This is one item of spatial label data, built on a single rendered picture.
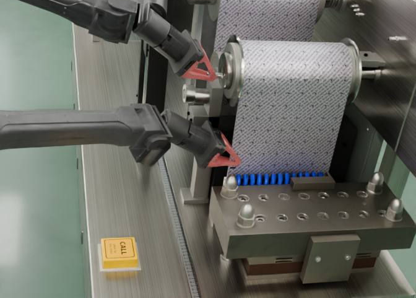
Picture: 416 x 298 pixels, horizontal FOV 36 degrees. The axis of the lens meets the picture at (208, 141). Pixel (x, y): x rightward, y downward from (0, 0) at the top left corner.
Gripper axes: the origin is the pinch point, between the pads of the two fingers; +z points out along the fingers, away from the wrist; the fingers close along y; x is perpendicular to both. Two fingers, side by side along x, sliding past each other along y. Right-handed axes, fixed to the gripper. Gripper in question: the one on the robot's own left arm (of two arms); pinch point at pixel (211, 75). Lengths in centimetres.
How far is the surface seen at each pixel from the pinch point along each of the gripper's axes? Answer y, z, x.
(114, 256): 19.6, 1.7, -36.9
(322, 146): 9.3, 27.3, 5.1
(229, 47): -0.5, -1.3, 6.8
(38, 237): -94, 51, -121
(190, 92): -0.7, -0.3, -5.9
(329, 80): 8.4, 15.9, 16.4
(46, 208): -114, 55, -119
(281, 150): 8.8, 20.4, -1.4
